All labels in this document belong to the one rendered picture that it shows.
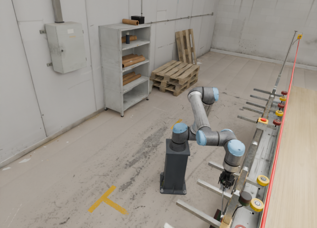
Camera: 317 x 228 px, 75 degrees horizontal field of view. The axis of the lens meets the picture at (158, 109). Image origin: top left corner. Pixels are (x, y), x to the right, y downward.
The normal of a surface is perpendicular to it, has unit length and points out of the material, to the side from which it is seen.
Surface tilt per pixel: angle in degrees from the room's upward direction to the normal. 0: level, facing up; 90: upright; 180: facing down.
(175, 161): 90
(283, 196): 0
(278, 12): 90
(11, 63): 90
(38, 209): 0
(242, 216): 0
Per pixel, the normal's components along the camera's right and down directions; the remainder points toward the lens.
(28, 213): 0.06, -0.87
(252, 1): -0.51, 0.39
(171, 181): -0.01, 0.49
